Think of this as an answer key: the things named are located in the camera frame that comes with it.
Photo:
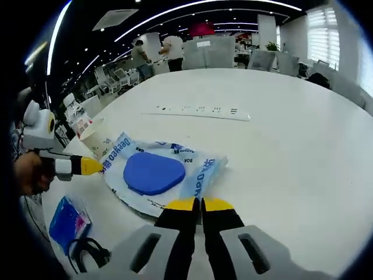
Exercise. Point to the white paper cup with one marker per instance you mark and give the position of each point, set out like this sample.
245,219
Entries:
96,143

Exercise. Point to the blue tissue packet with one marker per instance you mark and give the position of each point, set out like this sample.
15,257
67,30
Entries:
67,218

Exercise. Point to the white power strip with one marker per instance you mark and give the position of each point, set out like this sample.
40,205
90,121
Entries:
198,112

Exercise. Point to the black backpack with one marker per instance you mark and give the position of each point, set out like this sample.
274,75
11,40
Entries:
319,81

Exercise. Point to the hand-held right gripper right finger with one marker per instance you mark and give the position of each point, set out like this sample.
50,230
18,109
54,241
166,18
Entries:
233,251

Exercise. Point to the potted green plant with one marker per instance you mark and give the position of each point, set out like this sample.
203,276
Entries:
272,46

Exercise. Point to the large window with blinds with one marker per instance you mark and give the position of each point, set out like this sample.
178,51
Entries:
323,38

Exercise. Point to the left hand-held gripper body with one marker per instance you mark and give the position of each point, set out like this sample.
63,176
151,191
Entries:
38,131

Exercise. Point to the grey desk partition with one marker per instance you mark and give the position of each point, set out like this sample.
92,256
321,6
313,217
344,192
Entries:
209,54

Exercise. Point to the ceiling air vent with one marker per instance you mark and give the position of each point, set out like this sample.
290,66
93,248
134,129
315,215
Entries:
115,19

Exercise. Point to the person's left hand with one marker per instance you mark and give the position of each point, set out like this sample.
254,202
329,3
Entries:
32,175

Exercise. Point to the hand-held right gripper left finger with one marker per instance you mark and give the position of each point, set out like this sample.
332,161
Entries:
163,251

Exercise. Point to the curved ceiling light strip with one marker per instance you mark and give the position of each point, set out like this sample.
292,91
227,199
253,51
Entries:
55,38

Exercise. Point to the red wall panel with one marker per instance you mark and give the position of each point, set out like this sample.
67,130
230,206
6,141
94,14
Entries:
201,29

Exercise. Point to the clear plastic water bottle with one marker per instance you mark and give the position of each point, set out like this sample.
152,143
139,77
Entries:
83,125

